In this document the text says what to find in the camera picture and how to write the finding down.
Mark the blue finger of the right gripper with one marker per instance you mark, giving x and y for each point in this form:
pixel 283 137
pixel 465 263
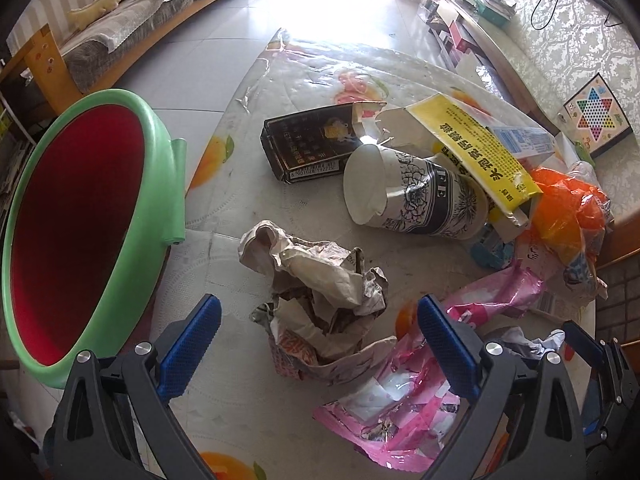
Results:
pixel 590 350

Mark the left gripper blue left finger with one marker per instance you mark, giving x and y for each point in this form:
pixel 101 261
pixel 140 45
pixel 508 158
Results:
pixel 182 345

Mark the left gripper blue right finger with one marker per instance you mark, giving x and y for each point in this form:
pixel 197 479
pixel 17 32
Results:
pixel 455 346

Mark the white blue paper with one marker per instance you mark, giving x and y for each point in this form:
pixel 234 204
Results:
pixel 515 341

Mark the pink snack wrapper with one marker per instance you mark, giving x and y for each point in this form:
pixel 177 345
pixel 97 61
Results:
pixel 399 418

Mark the orange plastic snack bag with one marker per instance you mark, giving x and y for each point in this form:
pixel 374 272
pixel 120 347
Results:
pixel 567 228

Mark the newspaper ball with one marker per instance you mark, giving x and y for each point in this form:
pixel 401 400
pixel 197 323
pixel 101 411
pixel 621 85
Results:
pixel 324 304

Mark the patterned paper coffee cup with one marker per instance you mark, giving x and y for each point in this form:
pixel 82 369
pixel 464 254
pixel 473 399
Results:
pixel 389 189

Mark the yellow medicine box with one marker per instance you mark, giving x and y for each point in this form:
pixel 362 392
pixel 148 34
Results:
pixel 440 125

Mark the black cigarette box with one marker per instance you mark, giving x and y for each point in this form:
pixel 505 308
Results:
pixel 316 143

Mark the blue white toothpaste box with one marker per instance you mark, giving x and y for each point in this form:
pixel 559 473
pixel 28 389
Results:
pixel 525 143

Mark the green red trash bin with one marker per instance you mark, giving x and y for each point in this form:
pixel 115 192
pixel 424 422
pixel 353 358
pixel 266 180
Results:
pixel 95 213

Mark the orange print tablecloth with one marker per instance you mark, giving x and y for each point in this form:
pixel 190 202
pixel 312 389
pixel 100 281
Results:
pixel 237 404

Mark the chinese checkers board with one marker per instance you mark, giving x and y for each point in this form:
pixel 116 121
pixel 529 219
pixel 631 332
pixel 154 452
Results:
pixel 595 118

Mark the long tv cabinet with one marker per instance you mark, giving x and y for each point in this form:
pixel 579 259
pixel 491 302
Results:
pixel 489 57

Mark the striped wooden sofa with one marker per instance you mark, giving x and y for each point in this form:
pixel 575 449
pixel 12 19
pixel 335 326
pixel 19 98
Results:
pixel 52 66

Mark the cream plush toy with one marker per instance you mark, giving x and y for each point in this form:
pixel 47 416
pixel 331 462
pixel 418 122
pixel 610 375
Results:
pixel 82 18

